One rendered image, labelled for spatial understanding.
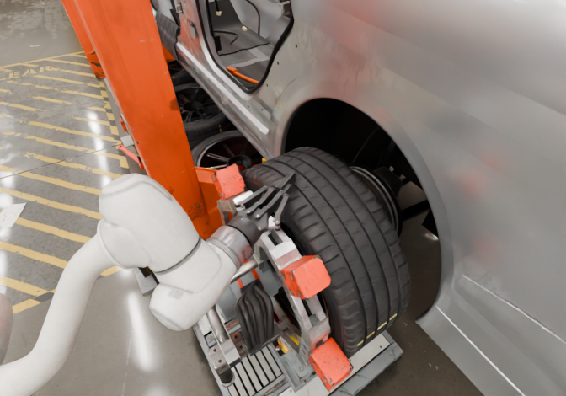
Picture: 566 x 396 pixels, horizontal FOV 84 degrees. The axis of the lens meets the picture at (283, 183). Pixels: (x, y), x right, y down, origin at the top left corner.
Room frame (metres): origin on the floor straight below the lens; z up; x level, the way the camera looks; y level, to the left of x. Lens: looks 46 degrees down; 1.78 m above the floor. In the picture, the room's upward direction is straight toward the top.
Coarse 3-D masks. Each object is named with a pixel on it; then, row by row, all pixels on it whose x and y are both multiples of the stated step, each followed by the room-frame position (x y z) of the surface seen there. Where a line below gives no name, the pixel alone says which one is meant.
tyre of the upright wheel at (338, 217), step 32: (288, 160) 0.71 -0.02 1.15; (320, 160) 0.69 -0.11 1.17; (320, 192) 0.55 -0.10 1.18; (352, 192) 0.57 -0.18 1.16; (288, 224) 0.50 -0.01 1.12; (320, 224) 0.46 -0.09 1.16; (352, 224) 0.47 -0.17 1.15; (384, 224) 0.49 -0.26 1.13; (320, 256) 0.40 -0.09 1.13; (352, 256) 0.41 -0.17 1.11; (384, 256) 0.42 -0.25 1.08; (352, 288) 0.35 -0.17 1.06; (384, 288) 0.37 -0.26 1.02; (352, 320) 0.30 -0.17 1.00; (384, 320) 0.33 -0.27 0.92; (352, 352) 0.26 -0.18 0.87
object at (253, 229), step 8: (240, 216) 0.43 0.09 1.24; (248, 216) 0.45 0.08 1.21; (264, 216) 0.45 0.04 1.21; (232, 224) 0.41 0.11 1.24; (240, 224) 0.40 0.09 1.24; (248, 224) 0.41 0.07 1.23; (256, 224) 0.42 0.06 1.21; (264, 224) 0.42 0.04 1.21; (248, 232) 0.39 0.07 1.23; (256, 232) 0.40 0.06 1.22; (264, 232) 0.42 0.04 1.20; (248, 240) 0.38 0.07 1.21; (256, 240) 0.39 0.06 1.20
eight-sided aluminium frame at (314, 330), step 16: (224, 208) 0.66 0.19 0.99; (224, 224) 0.69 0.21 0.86; (288, 240) 0.44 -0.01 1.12; (272, 256) 0.40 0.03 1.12; (288, 256) 0.40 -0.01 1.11; (320, 304) 0.33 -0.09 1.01; (288, 320) 0.44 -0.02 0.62; (304, 320) 0.30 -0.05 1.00; (320, 320) 0.30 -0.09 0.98; (288, 336) 0.37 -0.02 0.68; (304, 336) 0.28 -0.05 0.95; (320, 336) 0.28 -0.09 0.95; (304, 352) 0.28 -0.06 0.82
